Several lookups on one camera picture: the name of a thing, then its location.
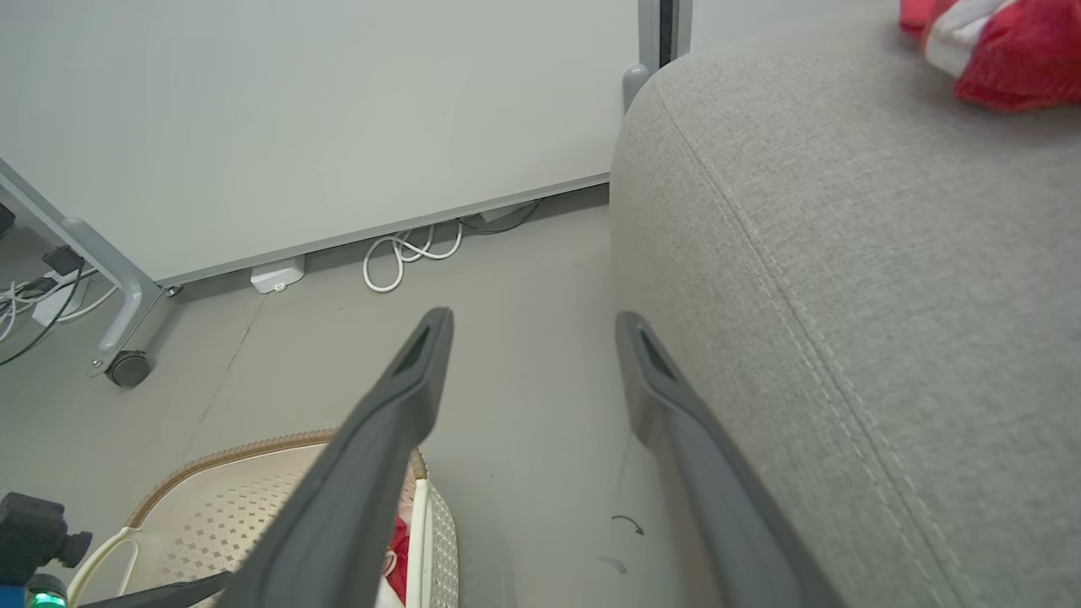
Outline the red and white garment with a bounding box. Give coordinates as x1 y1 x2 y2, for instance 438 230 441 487
383 516 413 608
899 0 1081 114

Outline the grey upright partition foot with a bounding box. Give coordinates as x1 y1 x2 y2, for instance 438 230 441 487
622 62 656 116

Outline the large white partition panel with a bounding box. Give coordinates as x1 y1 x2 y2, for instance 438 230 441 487
0 0 662 289

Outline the black caster wheel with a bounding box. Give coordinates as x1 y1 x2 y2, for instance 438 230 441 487
106 350 154 390

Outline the white power adapter box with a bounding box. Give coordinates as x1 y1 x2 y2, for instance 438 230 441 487
249 255 307 296

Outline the grey partition foot with caster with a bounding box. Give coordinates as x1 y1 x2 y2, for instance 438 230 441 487
59 217 166 377

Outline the white floor cable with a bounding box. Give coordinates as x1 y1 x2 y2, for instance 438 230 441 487
0 277 121 340

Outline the grey fabric sofa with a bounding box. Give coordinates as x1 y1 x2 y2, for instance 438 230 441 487
609 34 1081 608

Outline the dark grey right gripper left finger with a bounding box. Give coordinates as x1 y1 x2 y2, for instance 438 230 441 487
215 307 456 608

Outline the black cable under partition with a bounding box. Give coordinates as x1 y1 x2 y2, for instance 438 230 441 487
460 199 542 236

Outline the white power strip with plugs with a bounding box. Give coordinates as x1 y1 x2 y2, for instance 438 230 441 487
0 269 87 369

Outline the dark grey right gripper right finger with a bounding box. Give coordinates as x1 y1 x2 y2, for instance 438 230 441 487
614 311 847 608

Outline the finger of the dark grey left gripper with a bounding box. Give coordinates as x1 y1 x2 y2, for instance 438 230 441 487
79 571 234 608

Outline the beige perforated laundry basket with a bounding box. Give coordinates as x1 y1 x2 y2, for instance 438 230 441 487
67 428 462 608

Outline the coiled white cable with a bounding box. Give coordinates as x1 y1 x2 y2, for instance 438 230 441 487
362 220 466 295

